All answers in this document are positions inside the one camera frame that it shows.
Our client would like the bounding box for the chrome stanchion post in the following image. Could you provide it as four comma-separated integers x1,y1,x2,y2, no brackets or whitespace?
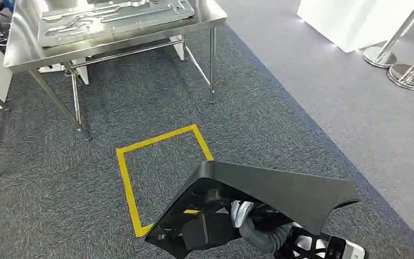
387,39,414,91
362,0,414,69

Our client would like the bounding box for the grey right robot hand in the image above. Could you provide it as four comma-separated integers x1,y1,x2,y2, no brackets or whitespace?
230,200,256,229

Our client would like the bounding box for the white stand foot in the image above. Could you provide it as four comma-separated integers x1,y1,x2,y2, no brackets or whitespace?
37,57,90,85

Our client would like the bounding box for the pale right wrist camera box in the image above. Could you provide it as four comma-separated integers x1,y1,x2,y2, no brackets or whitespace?
324,235,367,259

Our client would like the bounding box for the steel bench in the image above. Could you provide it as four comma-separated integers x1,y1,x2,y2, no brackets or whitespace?
3,0,227,141

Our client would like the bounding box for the metal tray of parts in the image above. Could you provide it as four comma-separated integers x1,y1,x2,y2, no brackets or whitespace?
37,0,196,48

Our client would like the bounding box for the yellow tape square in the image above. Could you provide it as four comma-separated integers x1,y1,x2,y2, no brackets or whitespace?
115,124,215,239

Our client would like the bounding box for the black glossy curved panel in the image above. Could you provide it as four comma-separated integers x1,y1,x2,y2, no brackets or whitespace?
144,160,362,259

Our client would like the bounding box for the white display box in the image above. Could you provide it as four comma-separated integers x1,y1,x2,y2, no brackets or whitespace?
296,0,414,54

